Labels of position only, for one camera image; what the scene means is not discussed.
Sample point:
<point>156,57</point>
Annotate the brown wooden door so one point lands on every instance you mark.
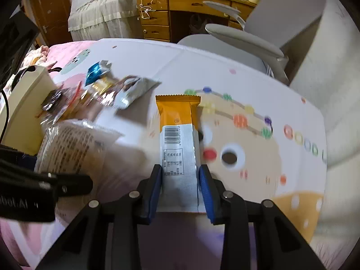
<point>50,14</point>

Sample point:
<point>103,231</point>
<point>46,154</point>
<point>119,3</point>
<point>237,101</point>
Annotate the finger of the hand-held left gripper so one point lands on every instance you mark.
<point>76,184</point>

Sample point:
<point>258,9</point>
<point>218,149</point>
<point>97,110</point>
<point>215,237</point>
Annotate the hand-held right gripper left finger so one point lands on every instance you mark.
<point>153,194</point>

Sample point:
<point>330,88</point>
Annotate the small gold snack packet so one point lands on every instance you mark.
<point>102,85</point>

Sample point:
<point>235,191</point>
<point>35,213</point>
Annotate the dark flat object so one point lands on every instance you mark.
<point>14,45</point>

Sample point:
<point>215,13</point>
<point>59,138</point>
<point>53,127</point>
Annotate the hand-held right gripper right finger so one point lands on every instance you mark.
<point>206,194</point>

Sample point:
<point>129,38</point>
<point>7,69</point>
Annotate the grey office chair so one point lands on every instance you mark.
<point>281,14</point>

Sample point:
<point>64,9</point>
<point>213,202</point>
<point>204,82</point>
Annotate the white lace cover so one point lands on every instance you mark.
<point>104,11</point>

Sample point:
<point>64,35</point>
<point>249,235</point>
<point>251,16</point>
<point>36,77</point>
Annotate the white plastic tray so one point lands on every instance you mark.
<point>25,98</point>

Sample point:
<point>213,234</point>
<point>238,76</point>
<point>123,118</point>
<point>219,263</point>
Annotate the red striped snack packet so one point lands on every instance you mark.
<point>74,95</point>

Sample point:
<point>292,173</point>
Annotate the printed blanket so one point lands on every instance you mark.
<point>36,56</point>

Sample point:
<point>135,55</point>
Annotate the orange white bar packet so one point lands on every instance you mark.
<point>177,146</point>

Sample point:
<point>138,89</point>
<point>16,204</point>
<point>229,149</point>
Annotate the wooden desk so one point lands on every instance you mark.
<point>180,4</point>

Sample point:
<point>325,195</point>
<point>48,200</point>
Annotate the cartoon printed tablecloth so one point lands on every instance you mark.
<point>253,76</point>

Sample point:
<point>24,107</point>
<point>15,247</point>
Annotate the blue snack packet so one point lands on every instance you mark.
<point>94,73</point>

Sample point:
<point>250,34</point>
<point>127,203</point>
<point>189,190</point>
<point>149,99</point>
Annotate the clear packet with text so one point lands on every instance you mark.
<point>73,146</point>

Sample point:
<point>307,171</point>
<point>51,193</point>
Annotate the dark brown snack packet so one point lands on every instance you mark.
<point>53,101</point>

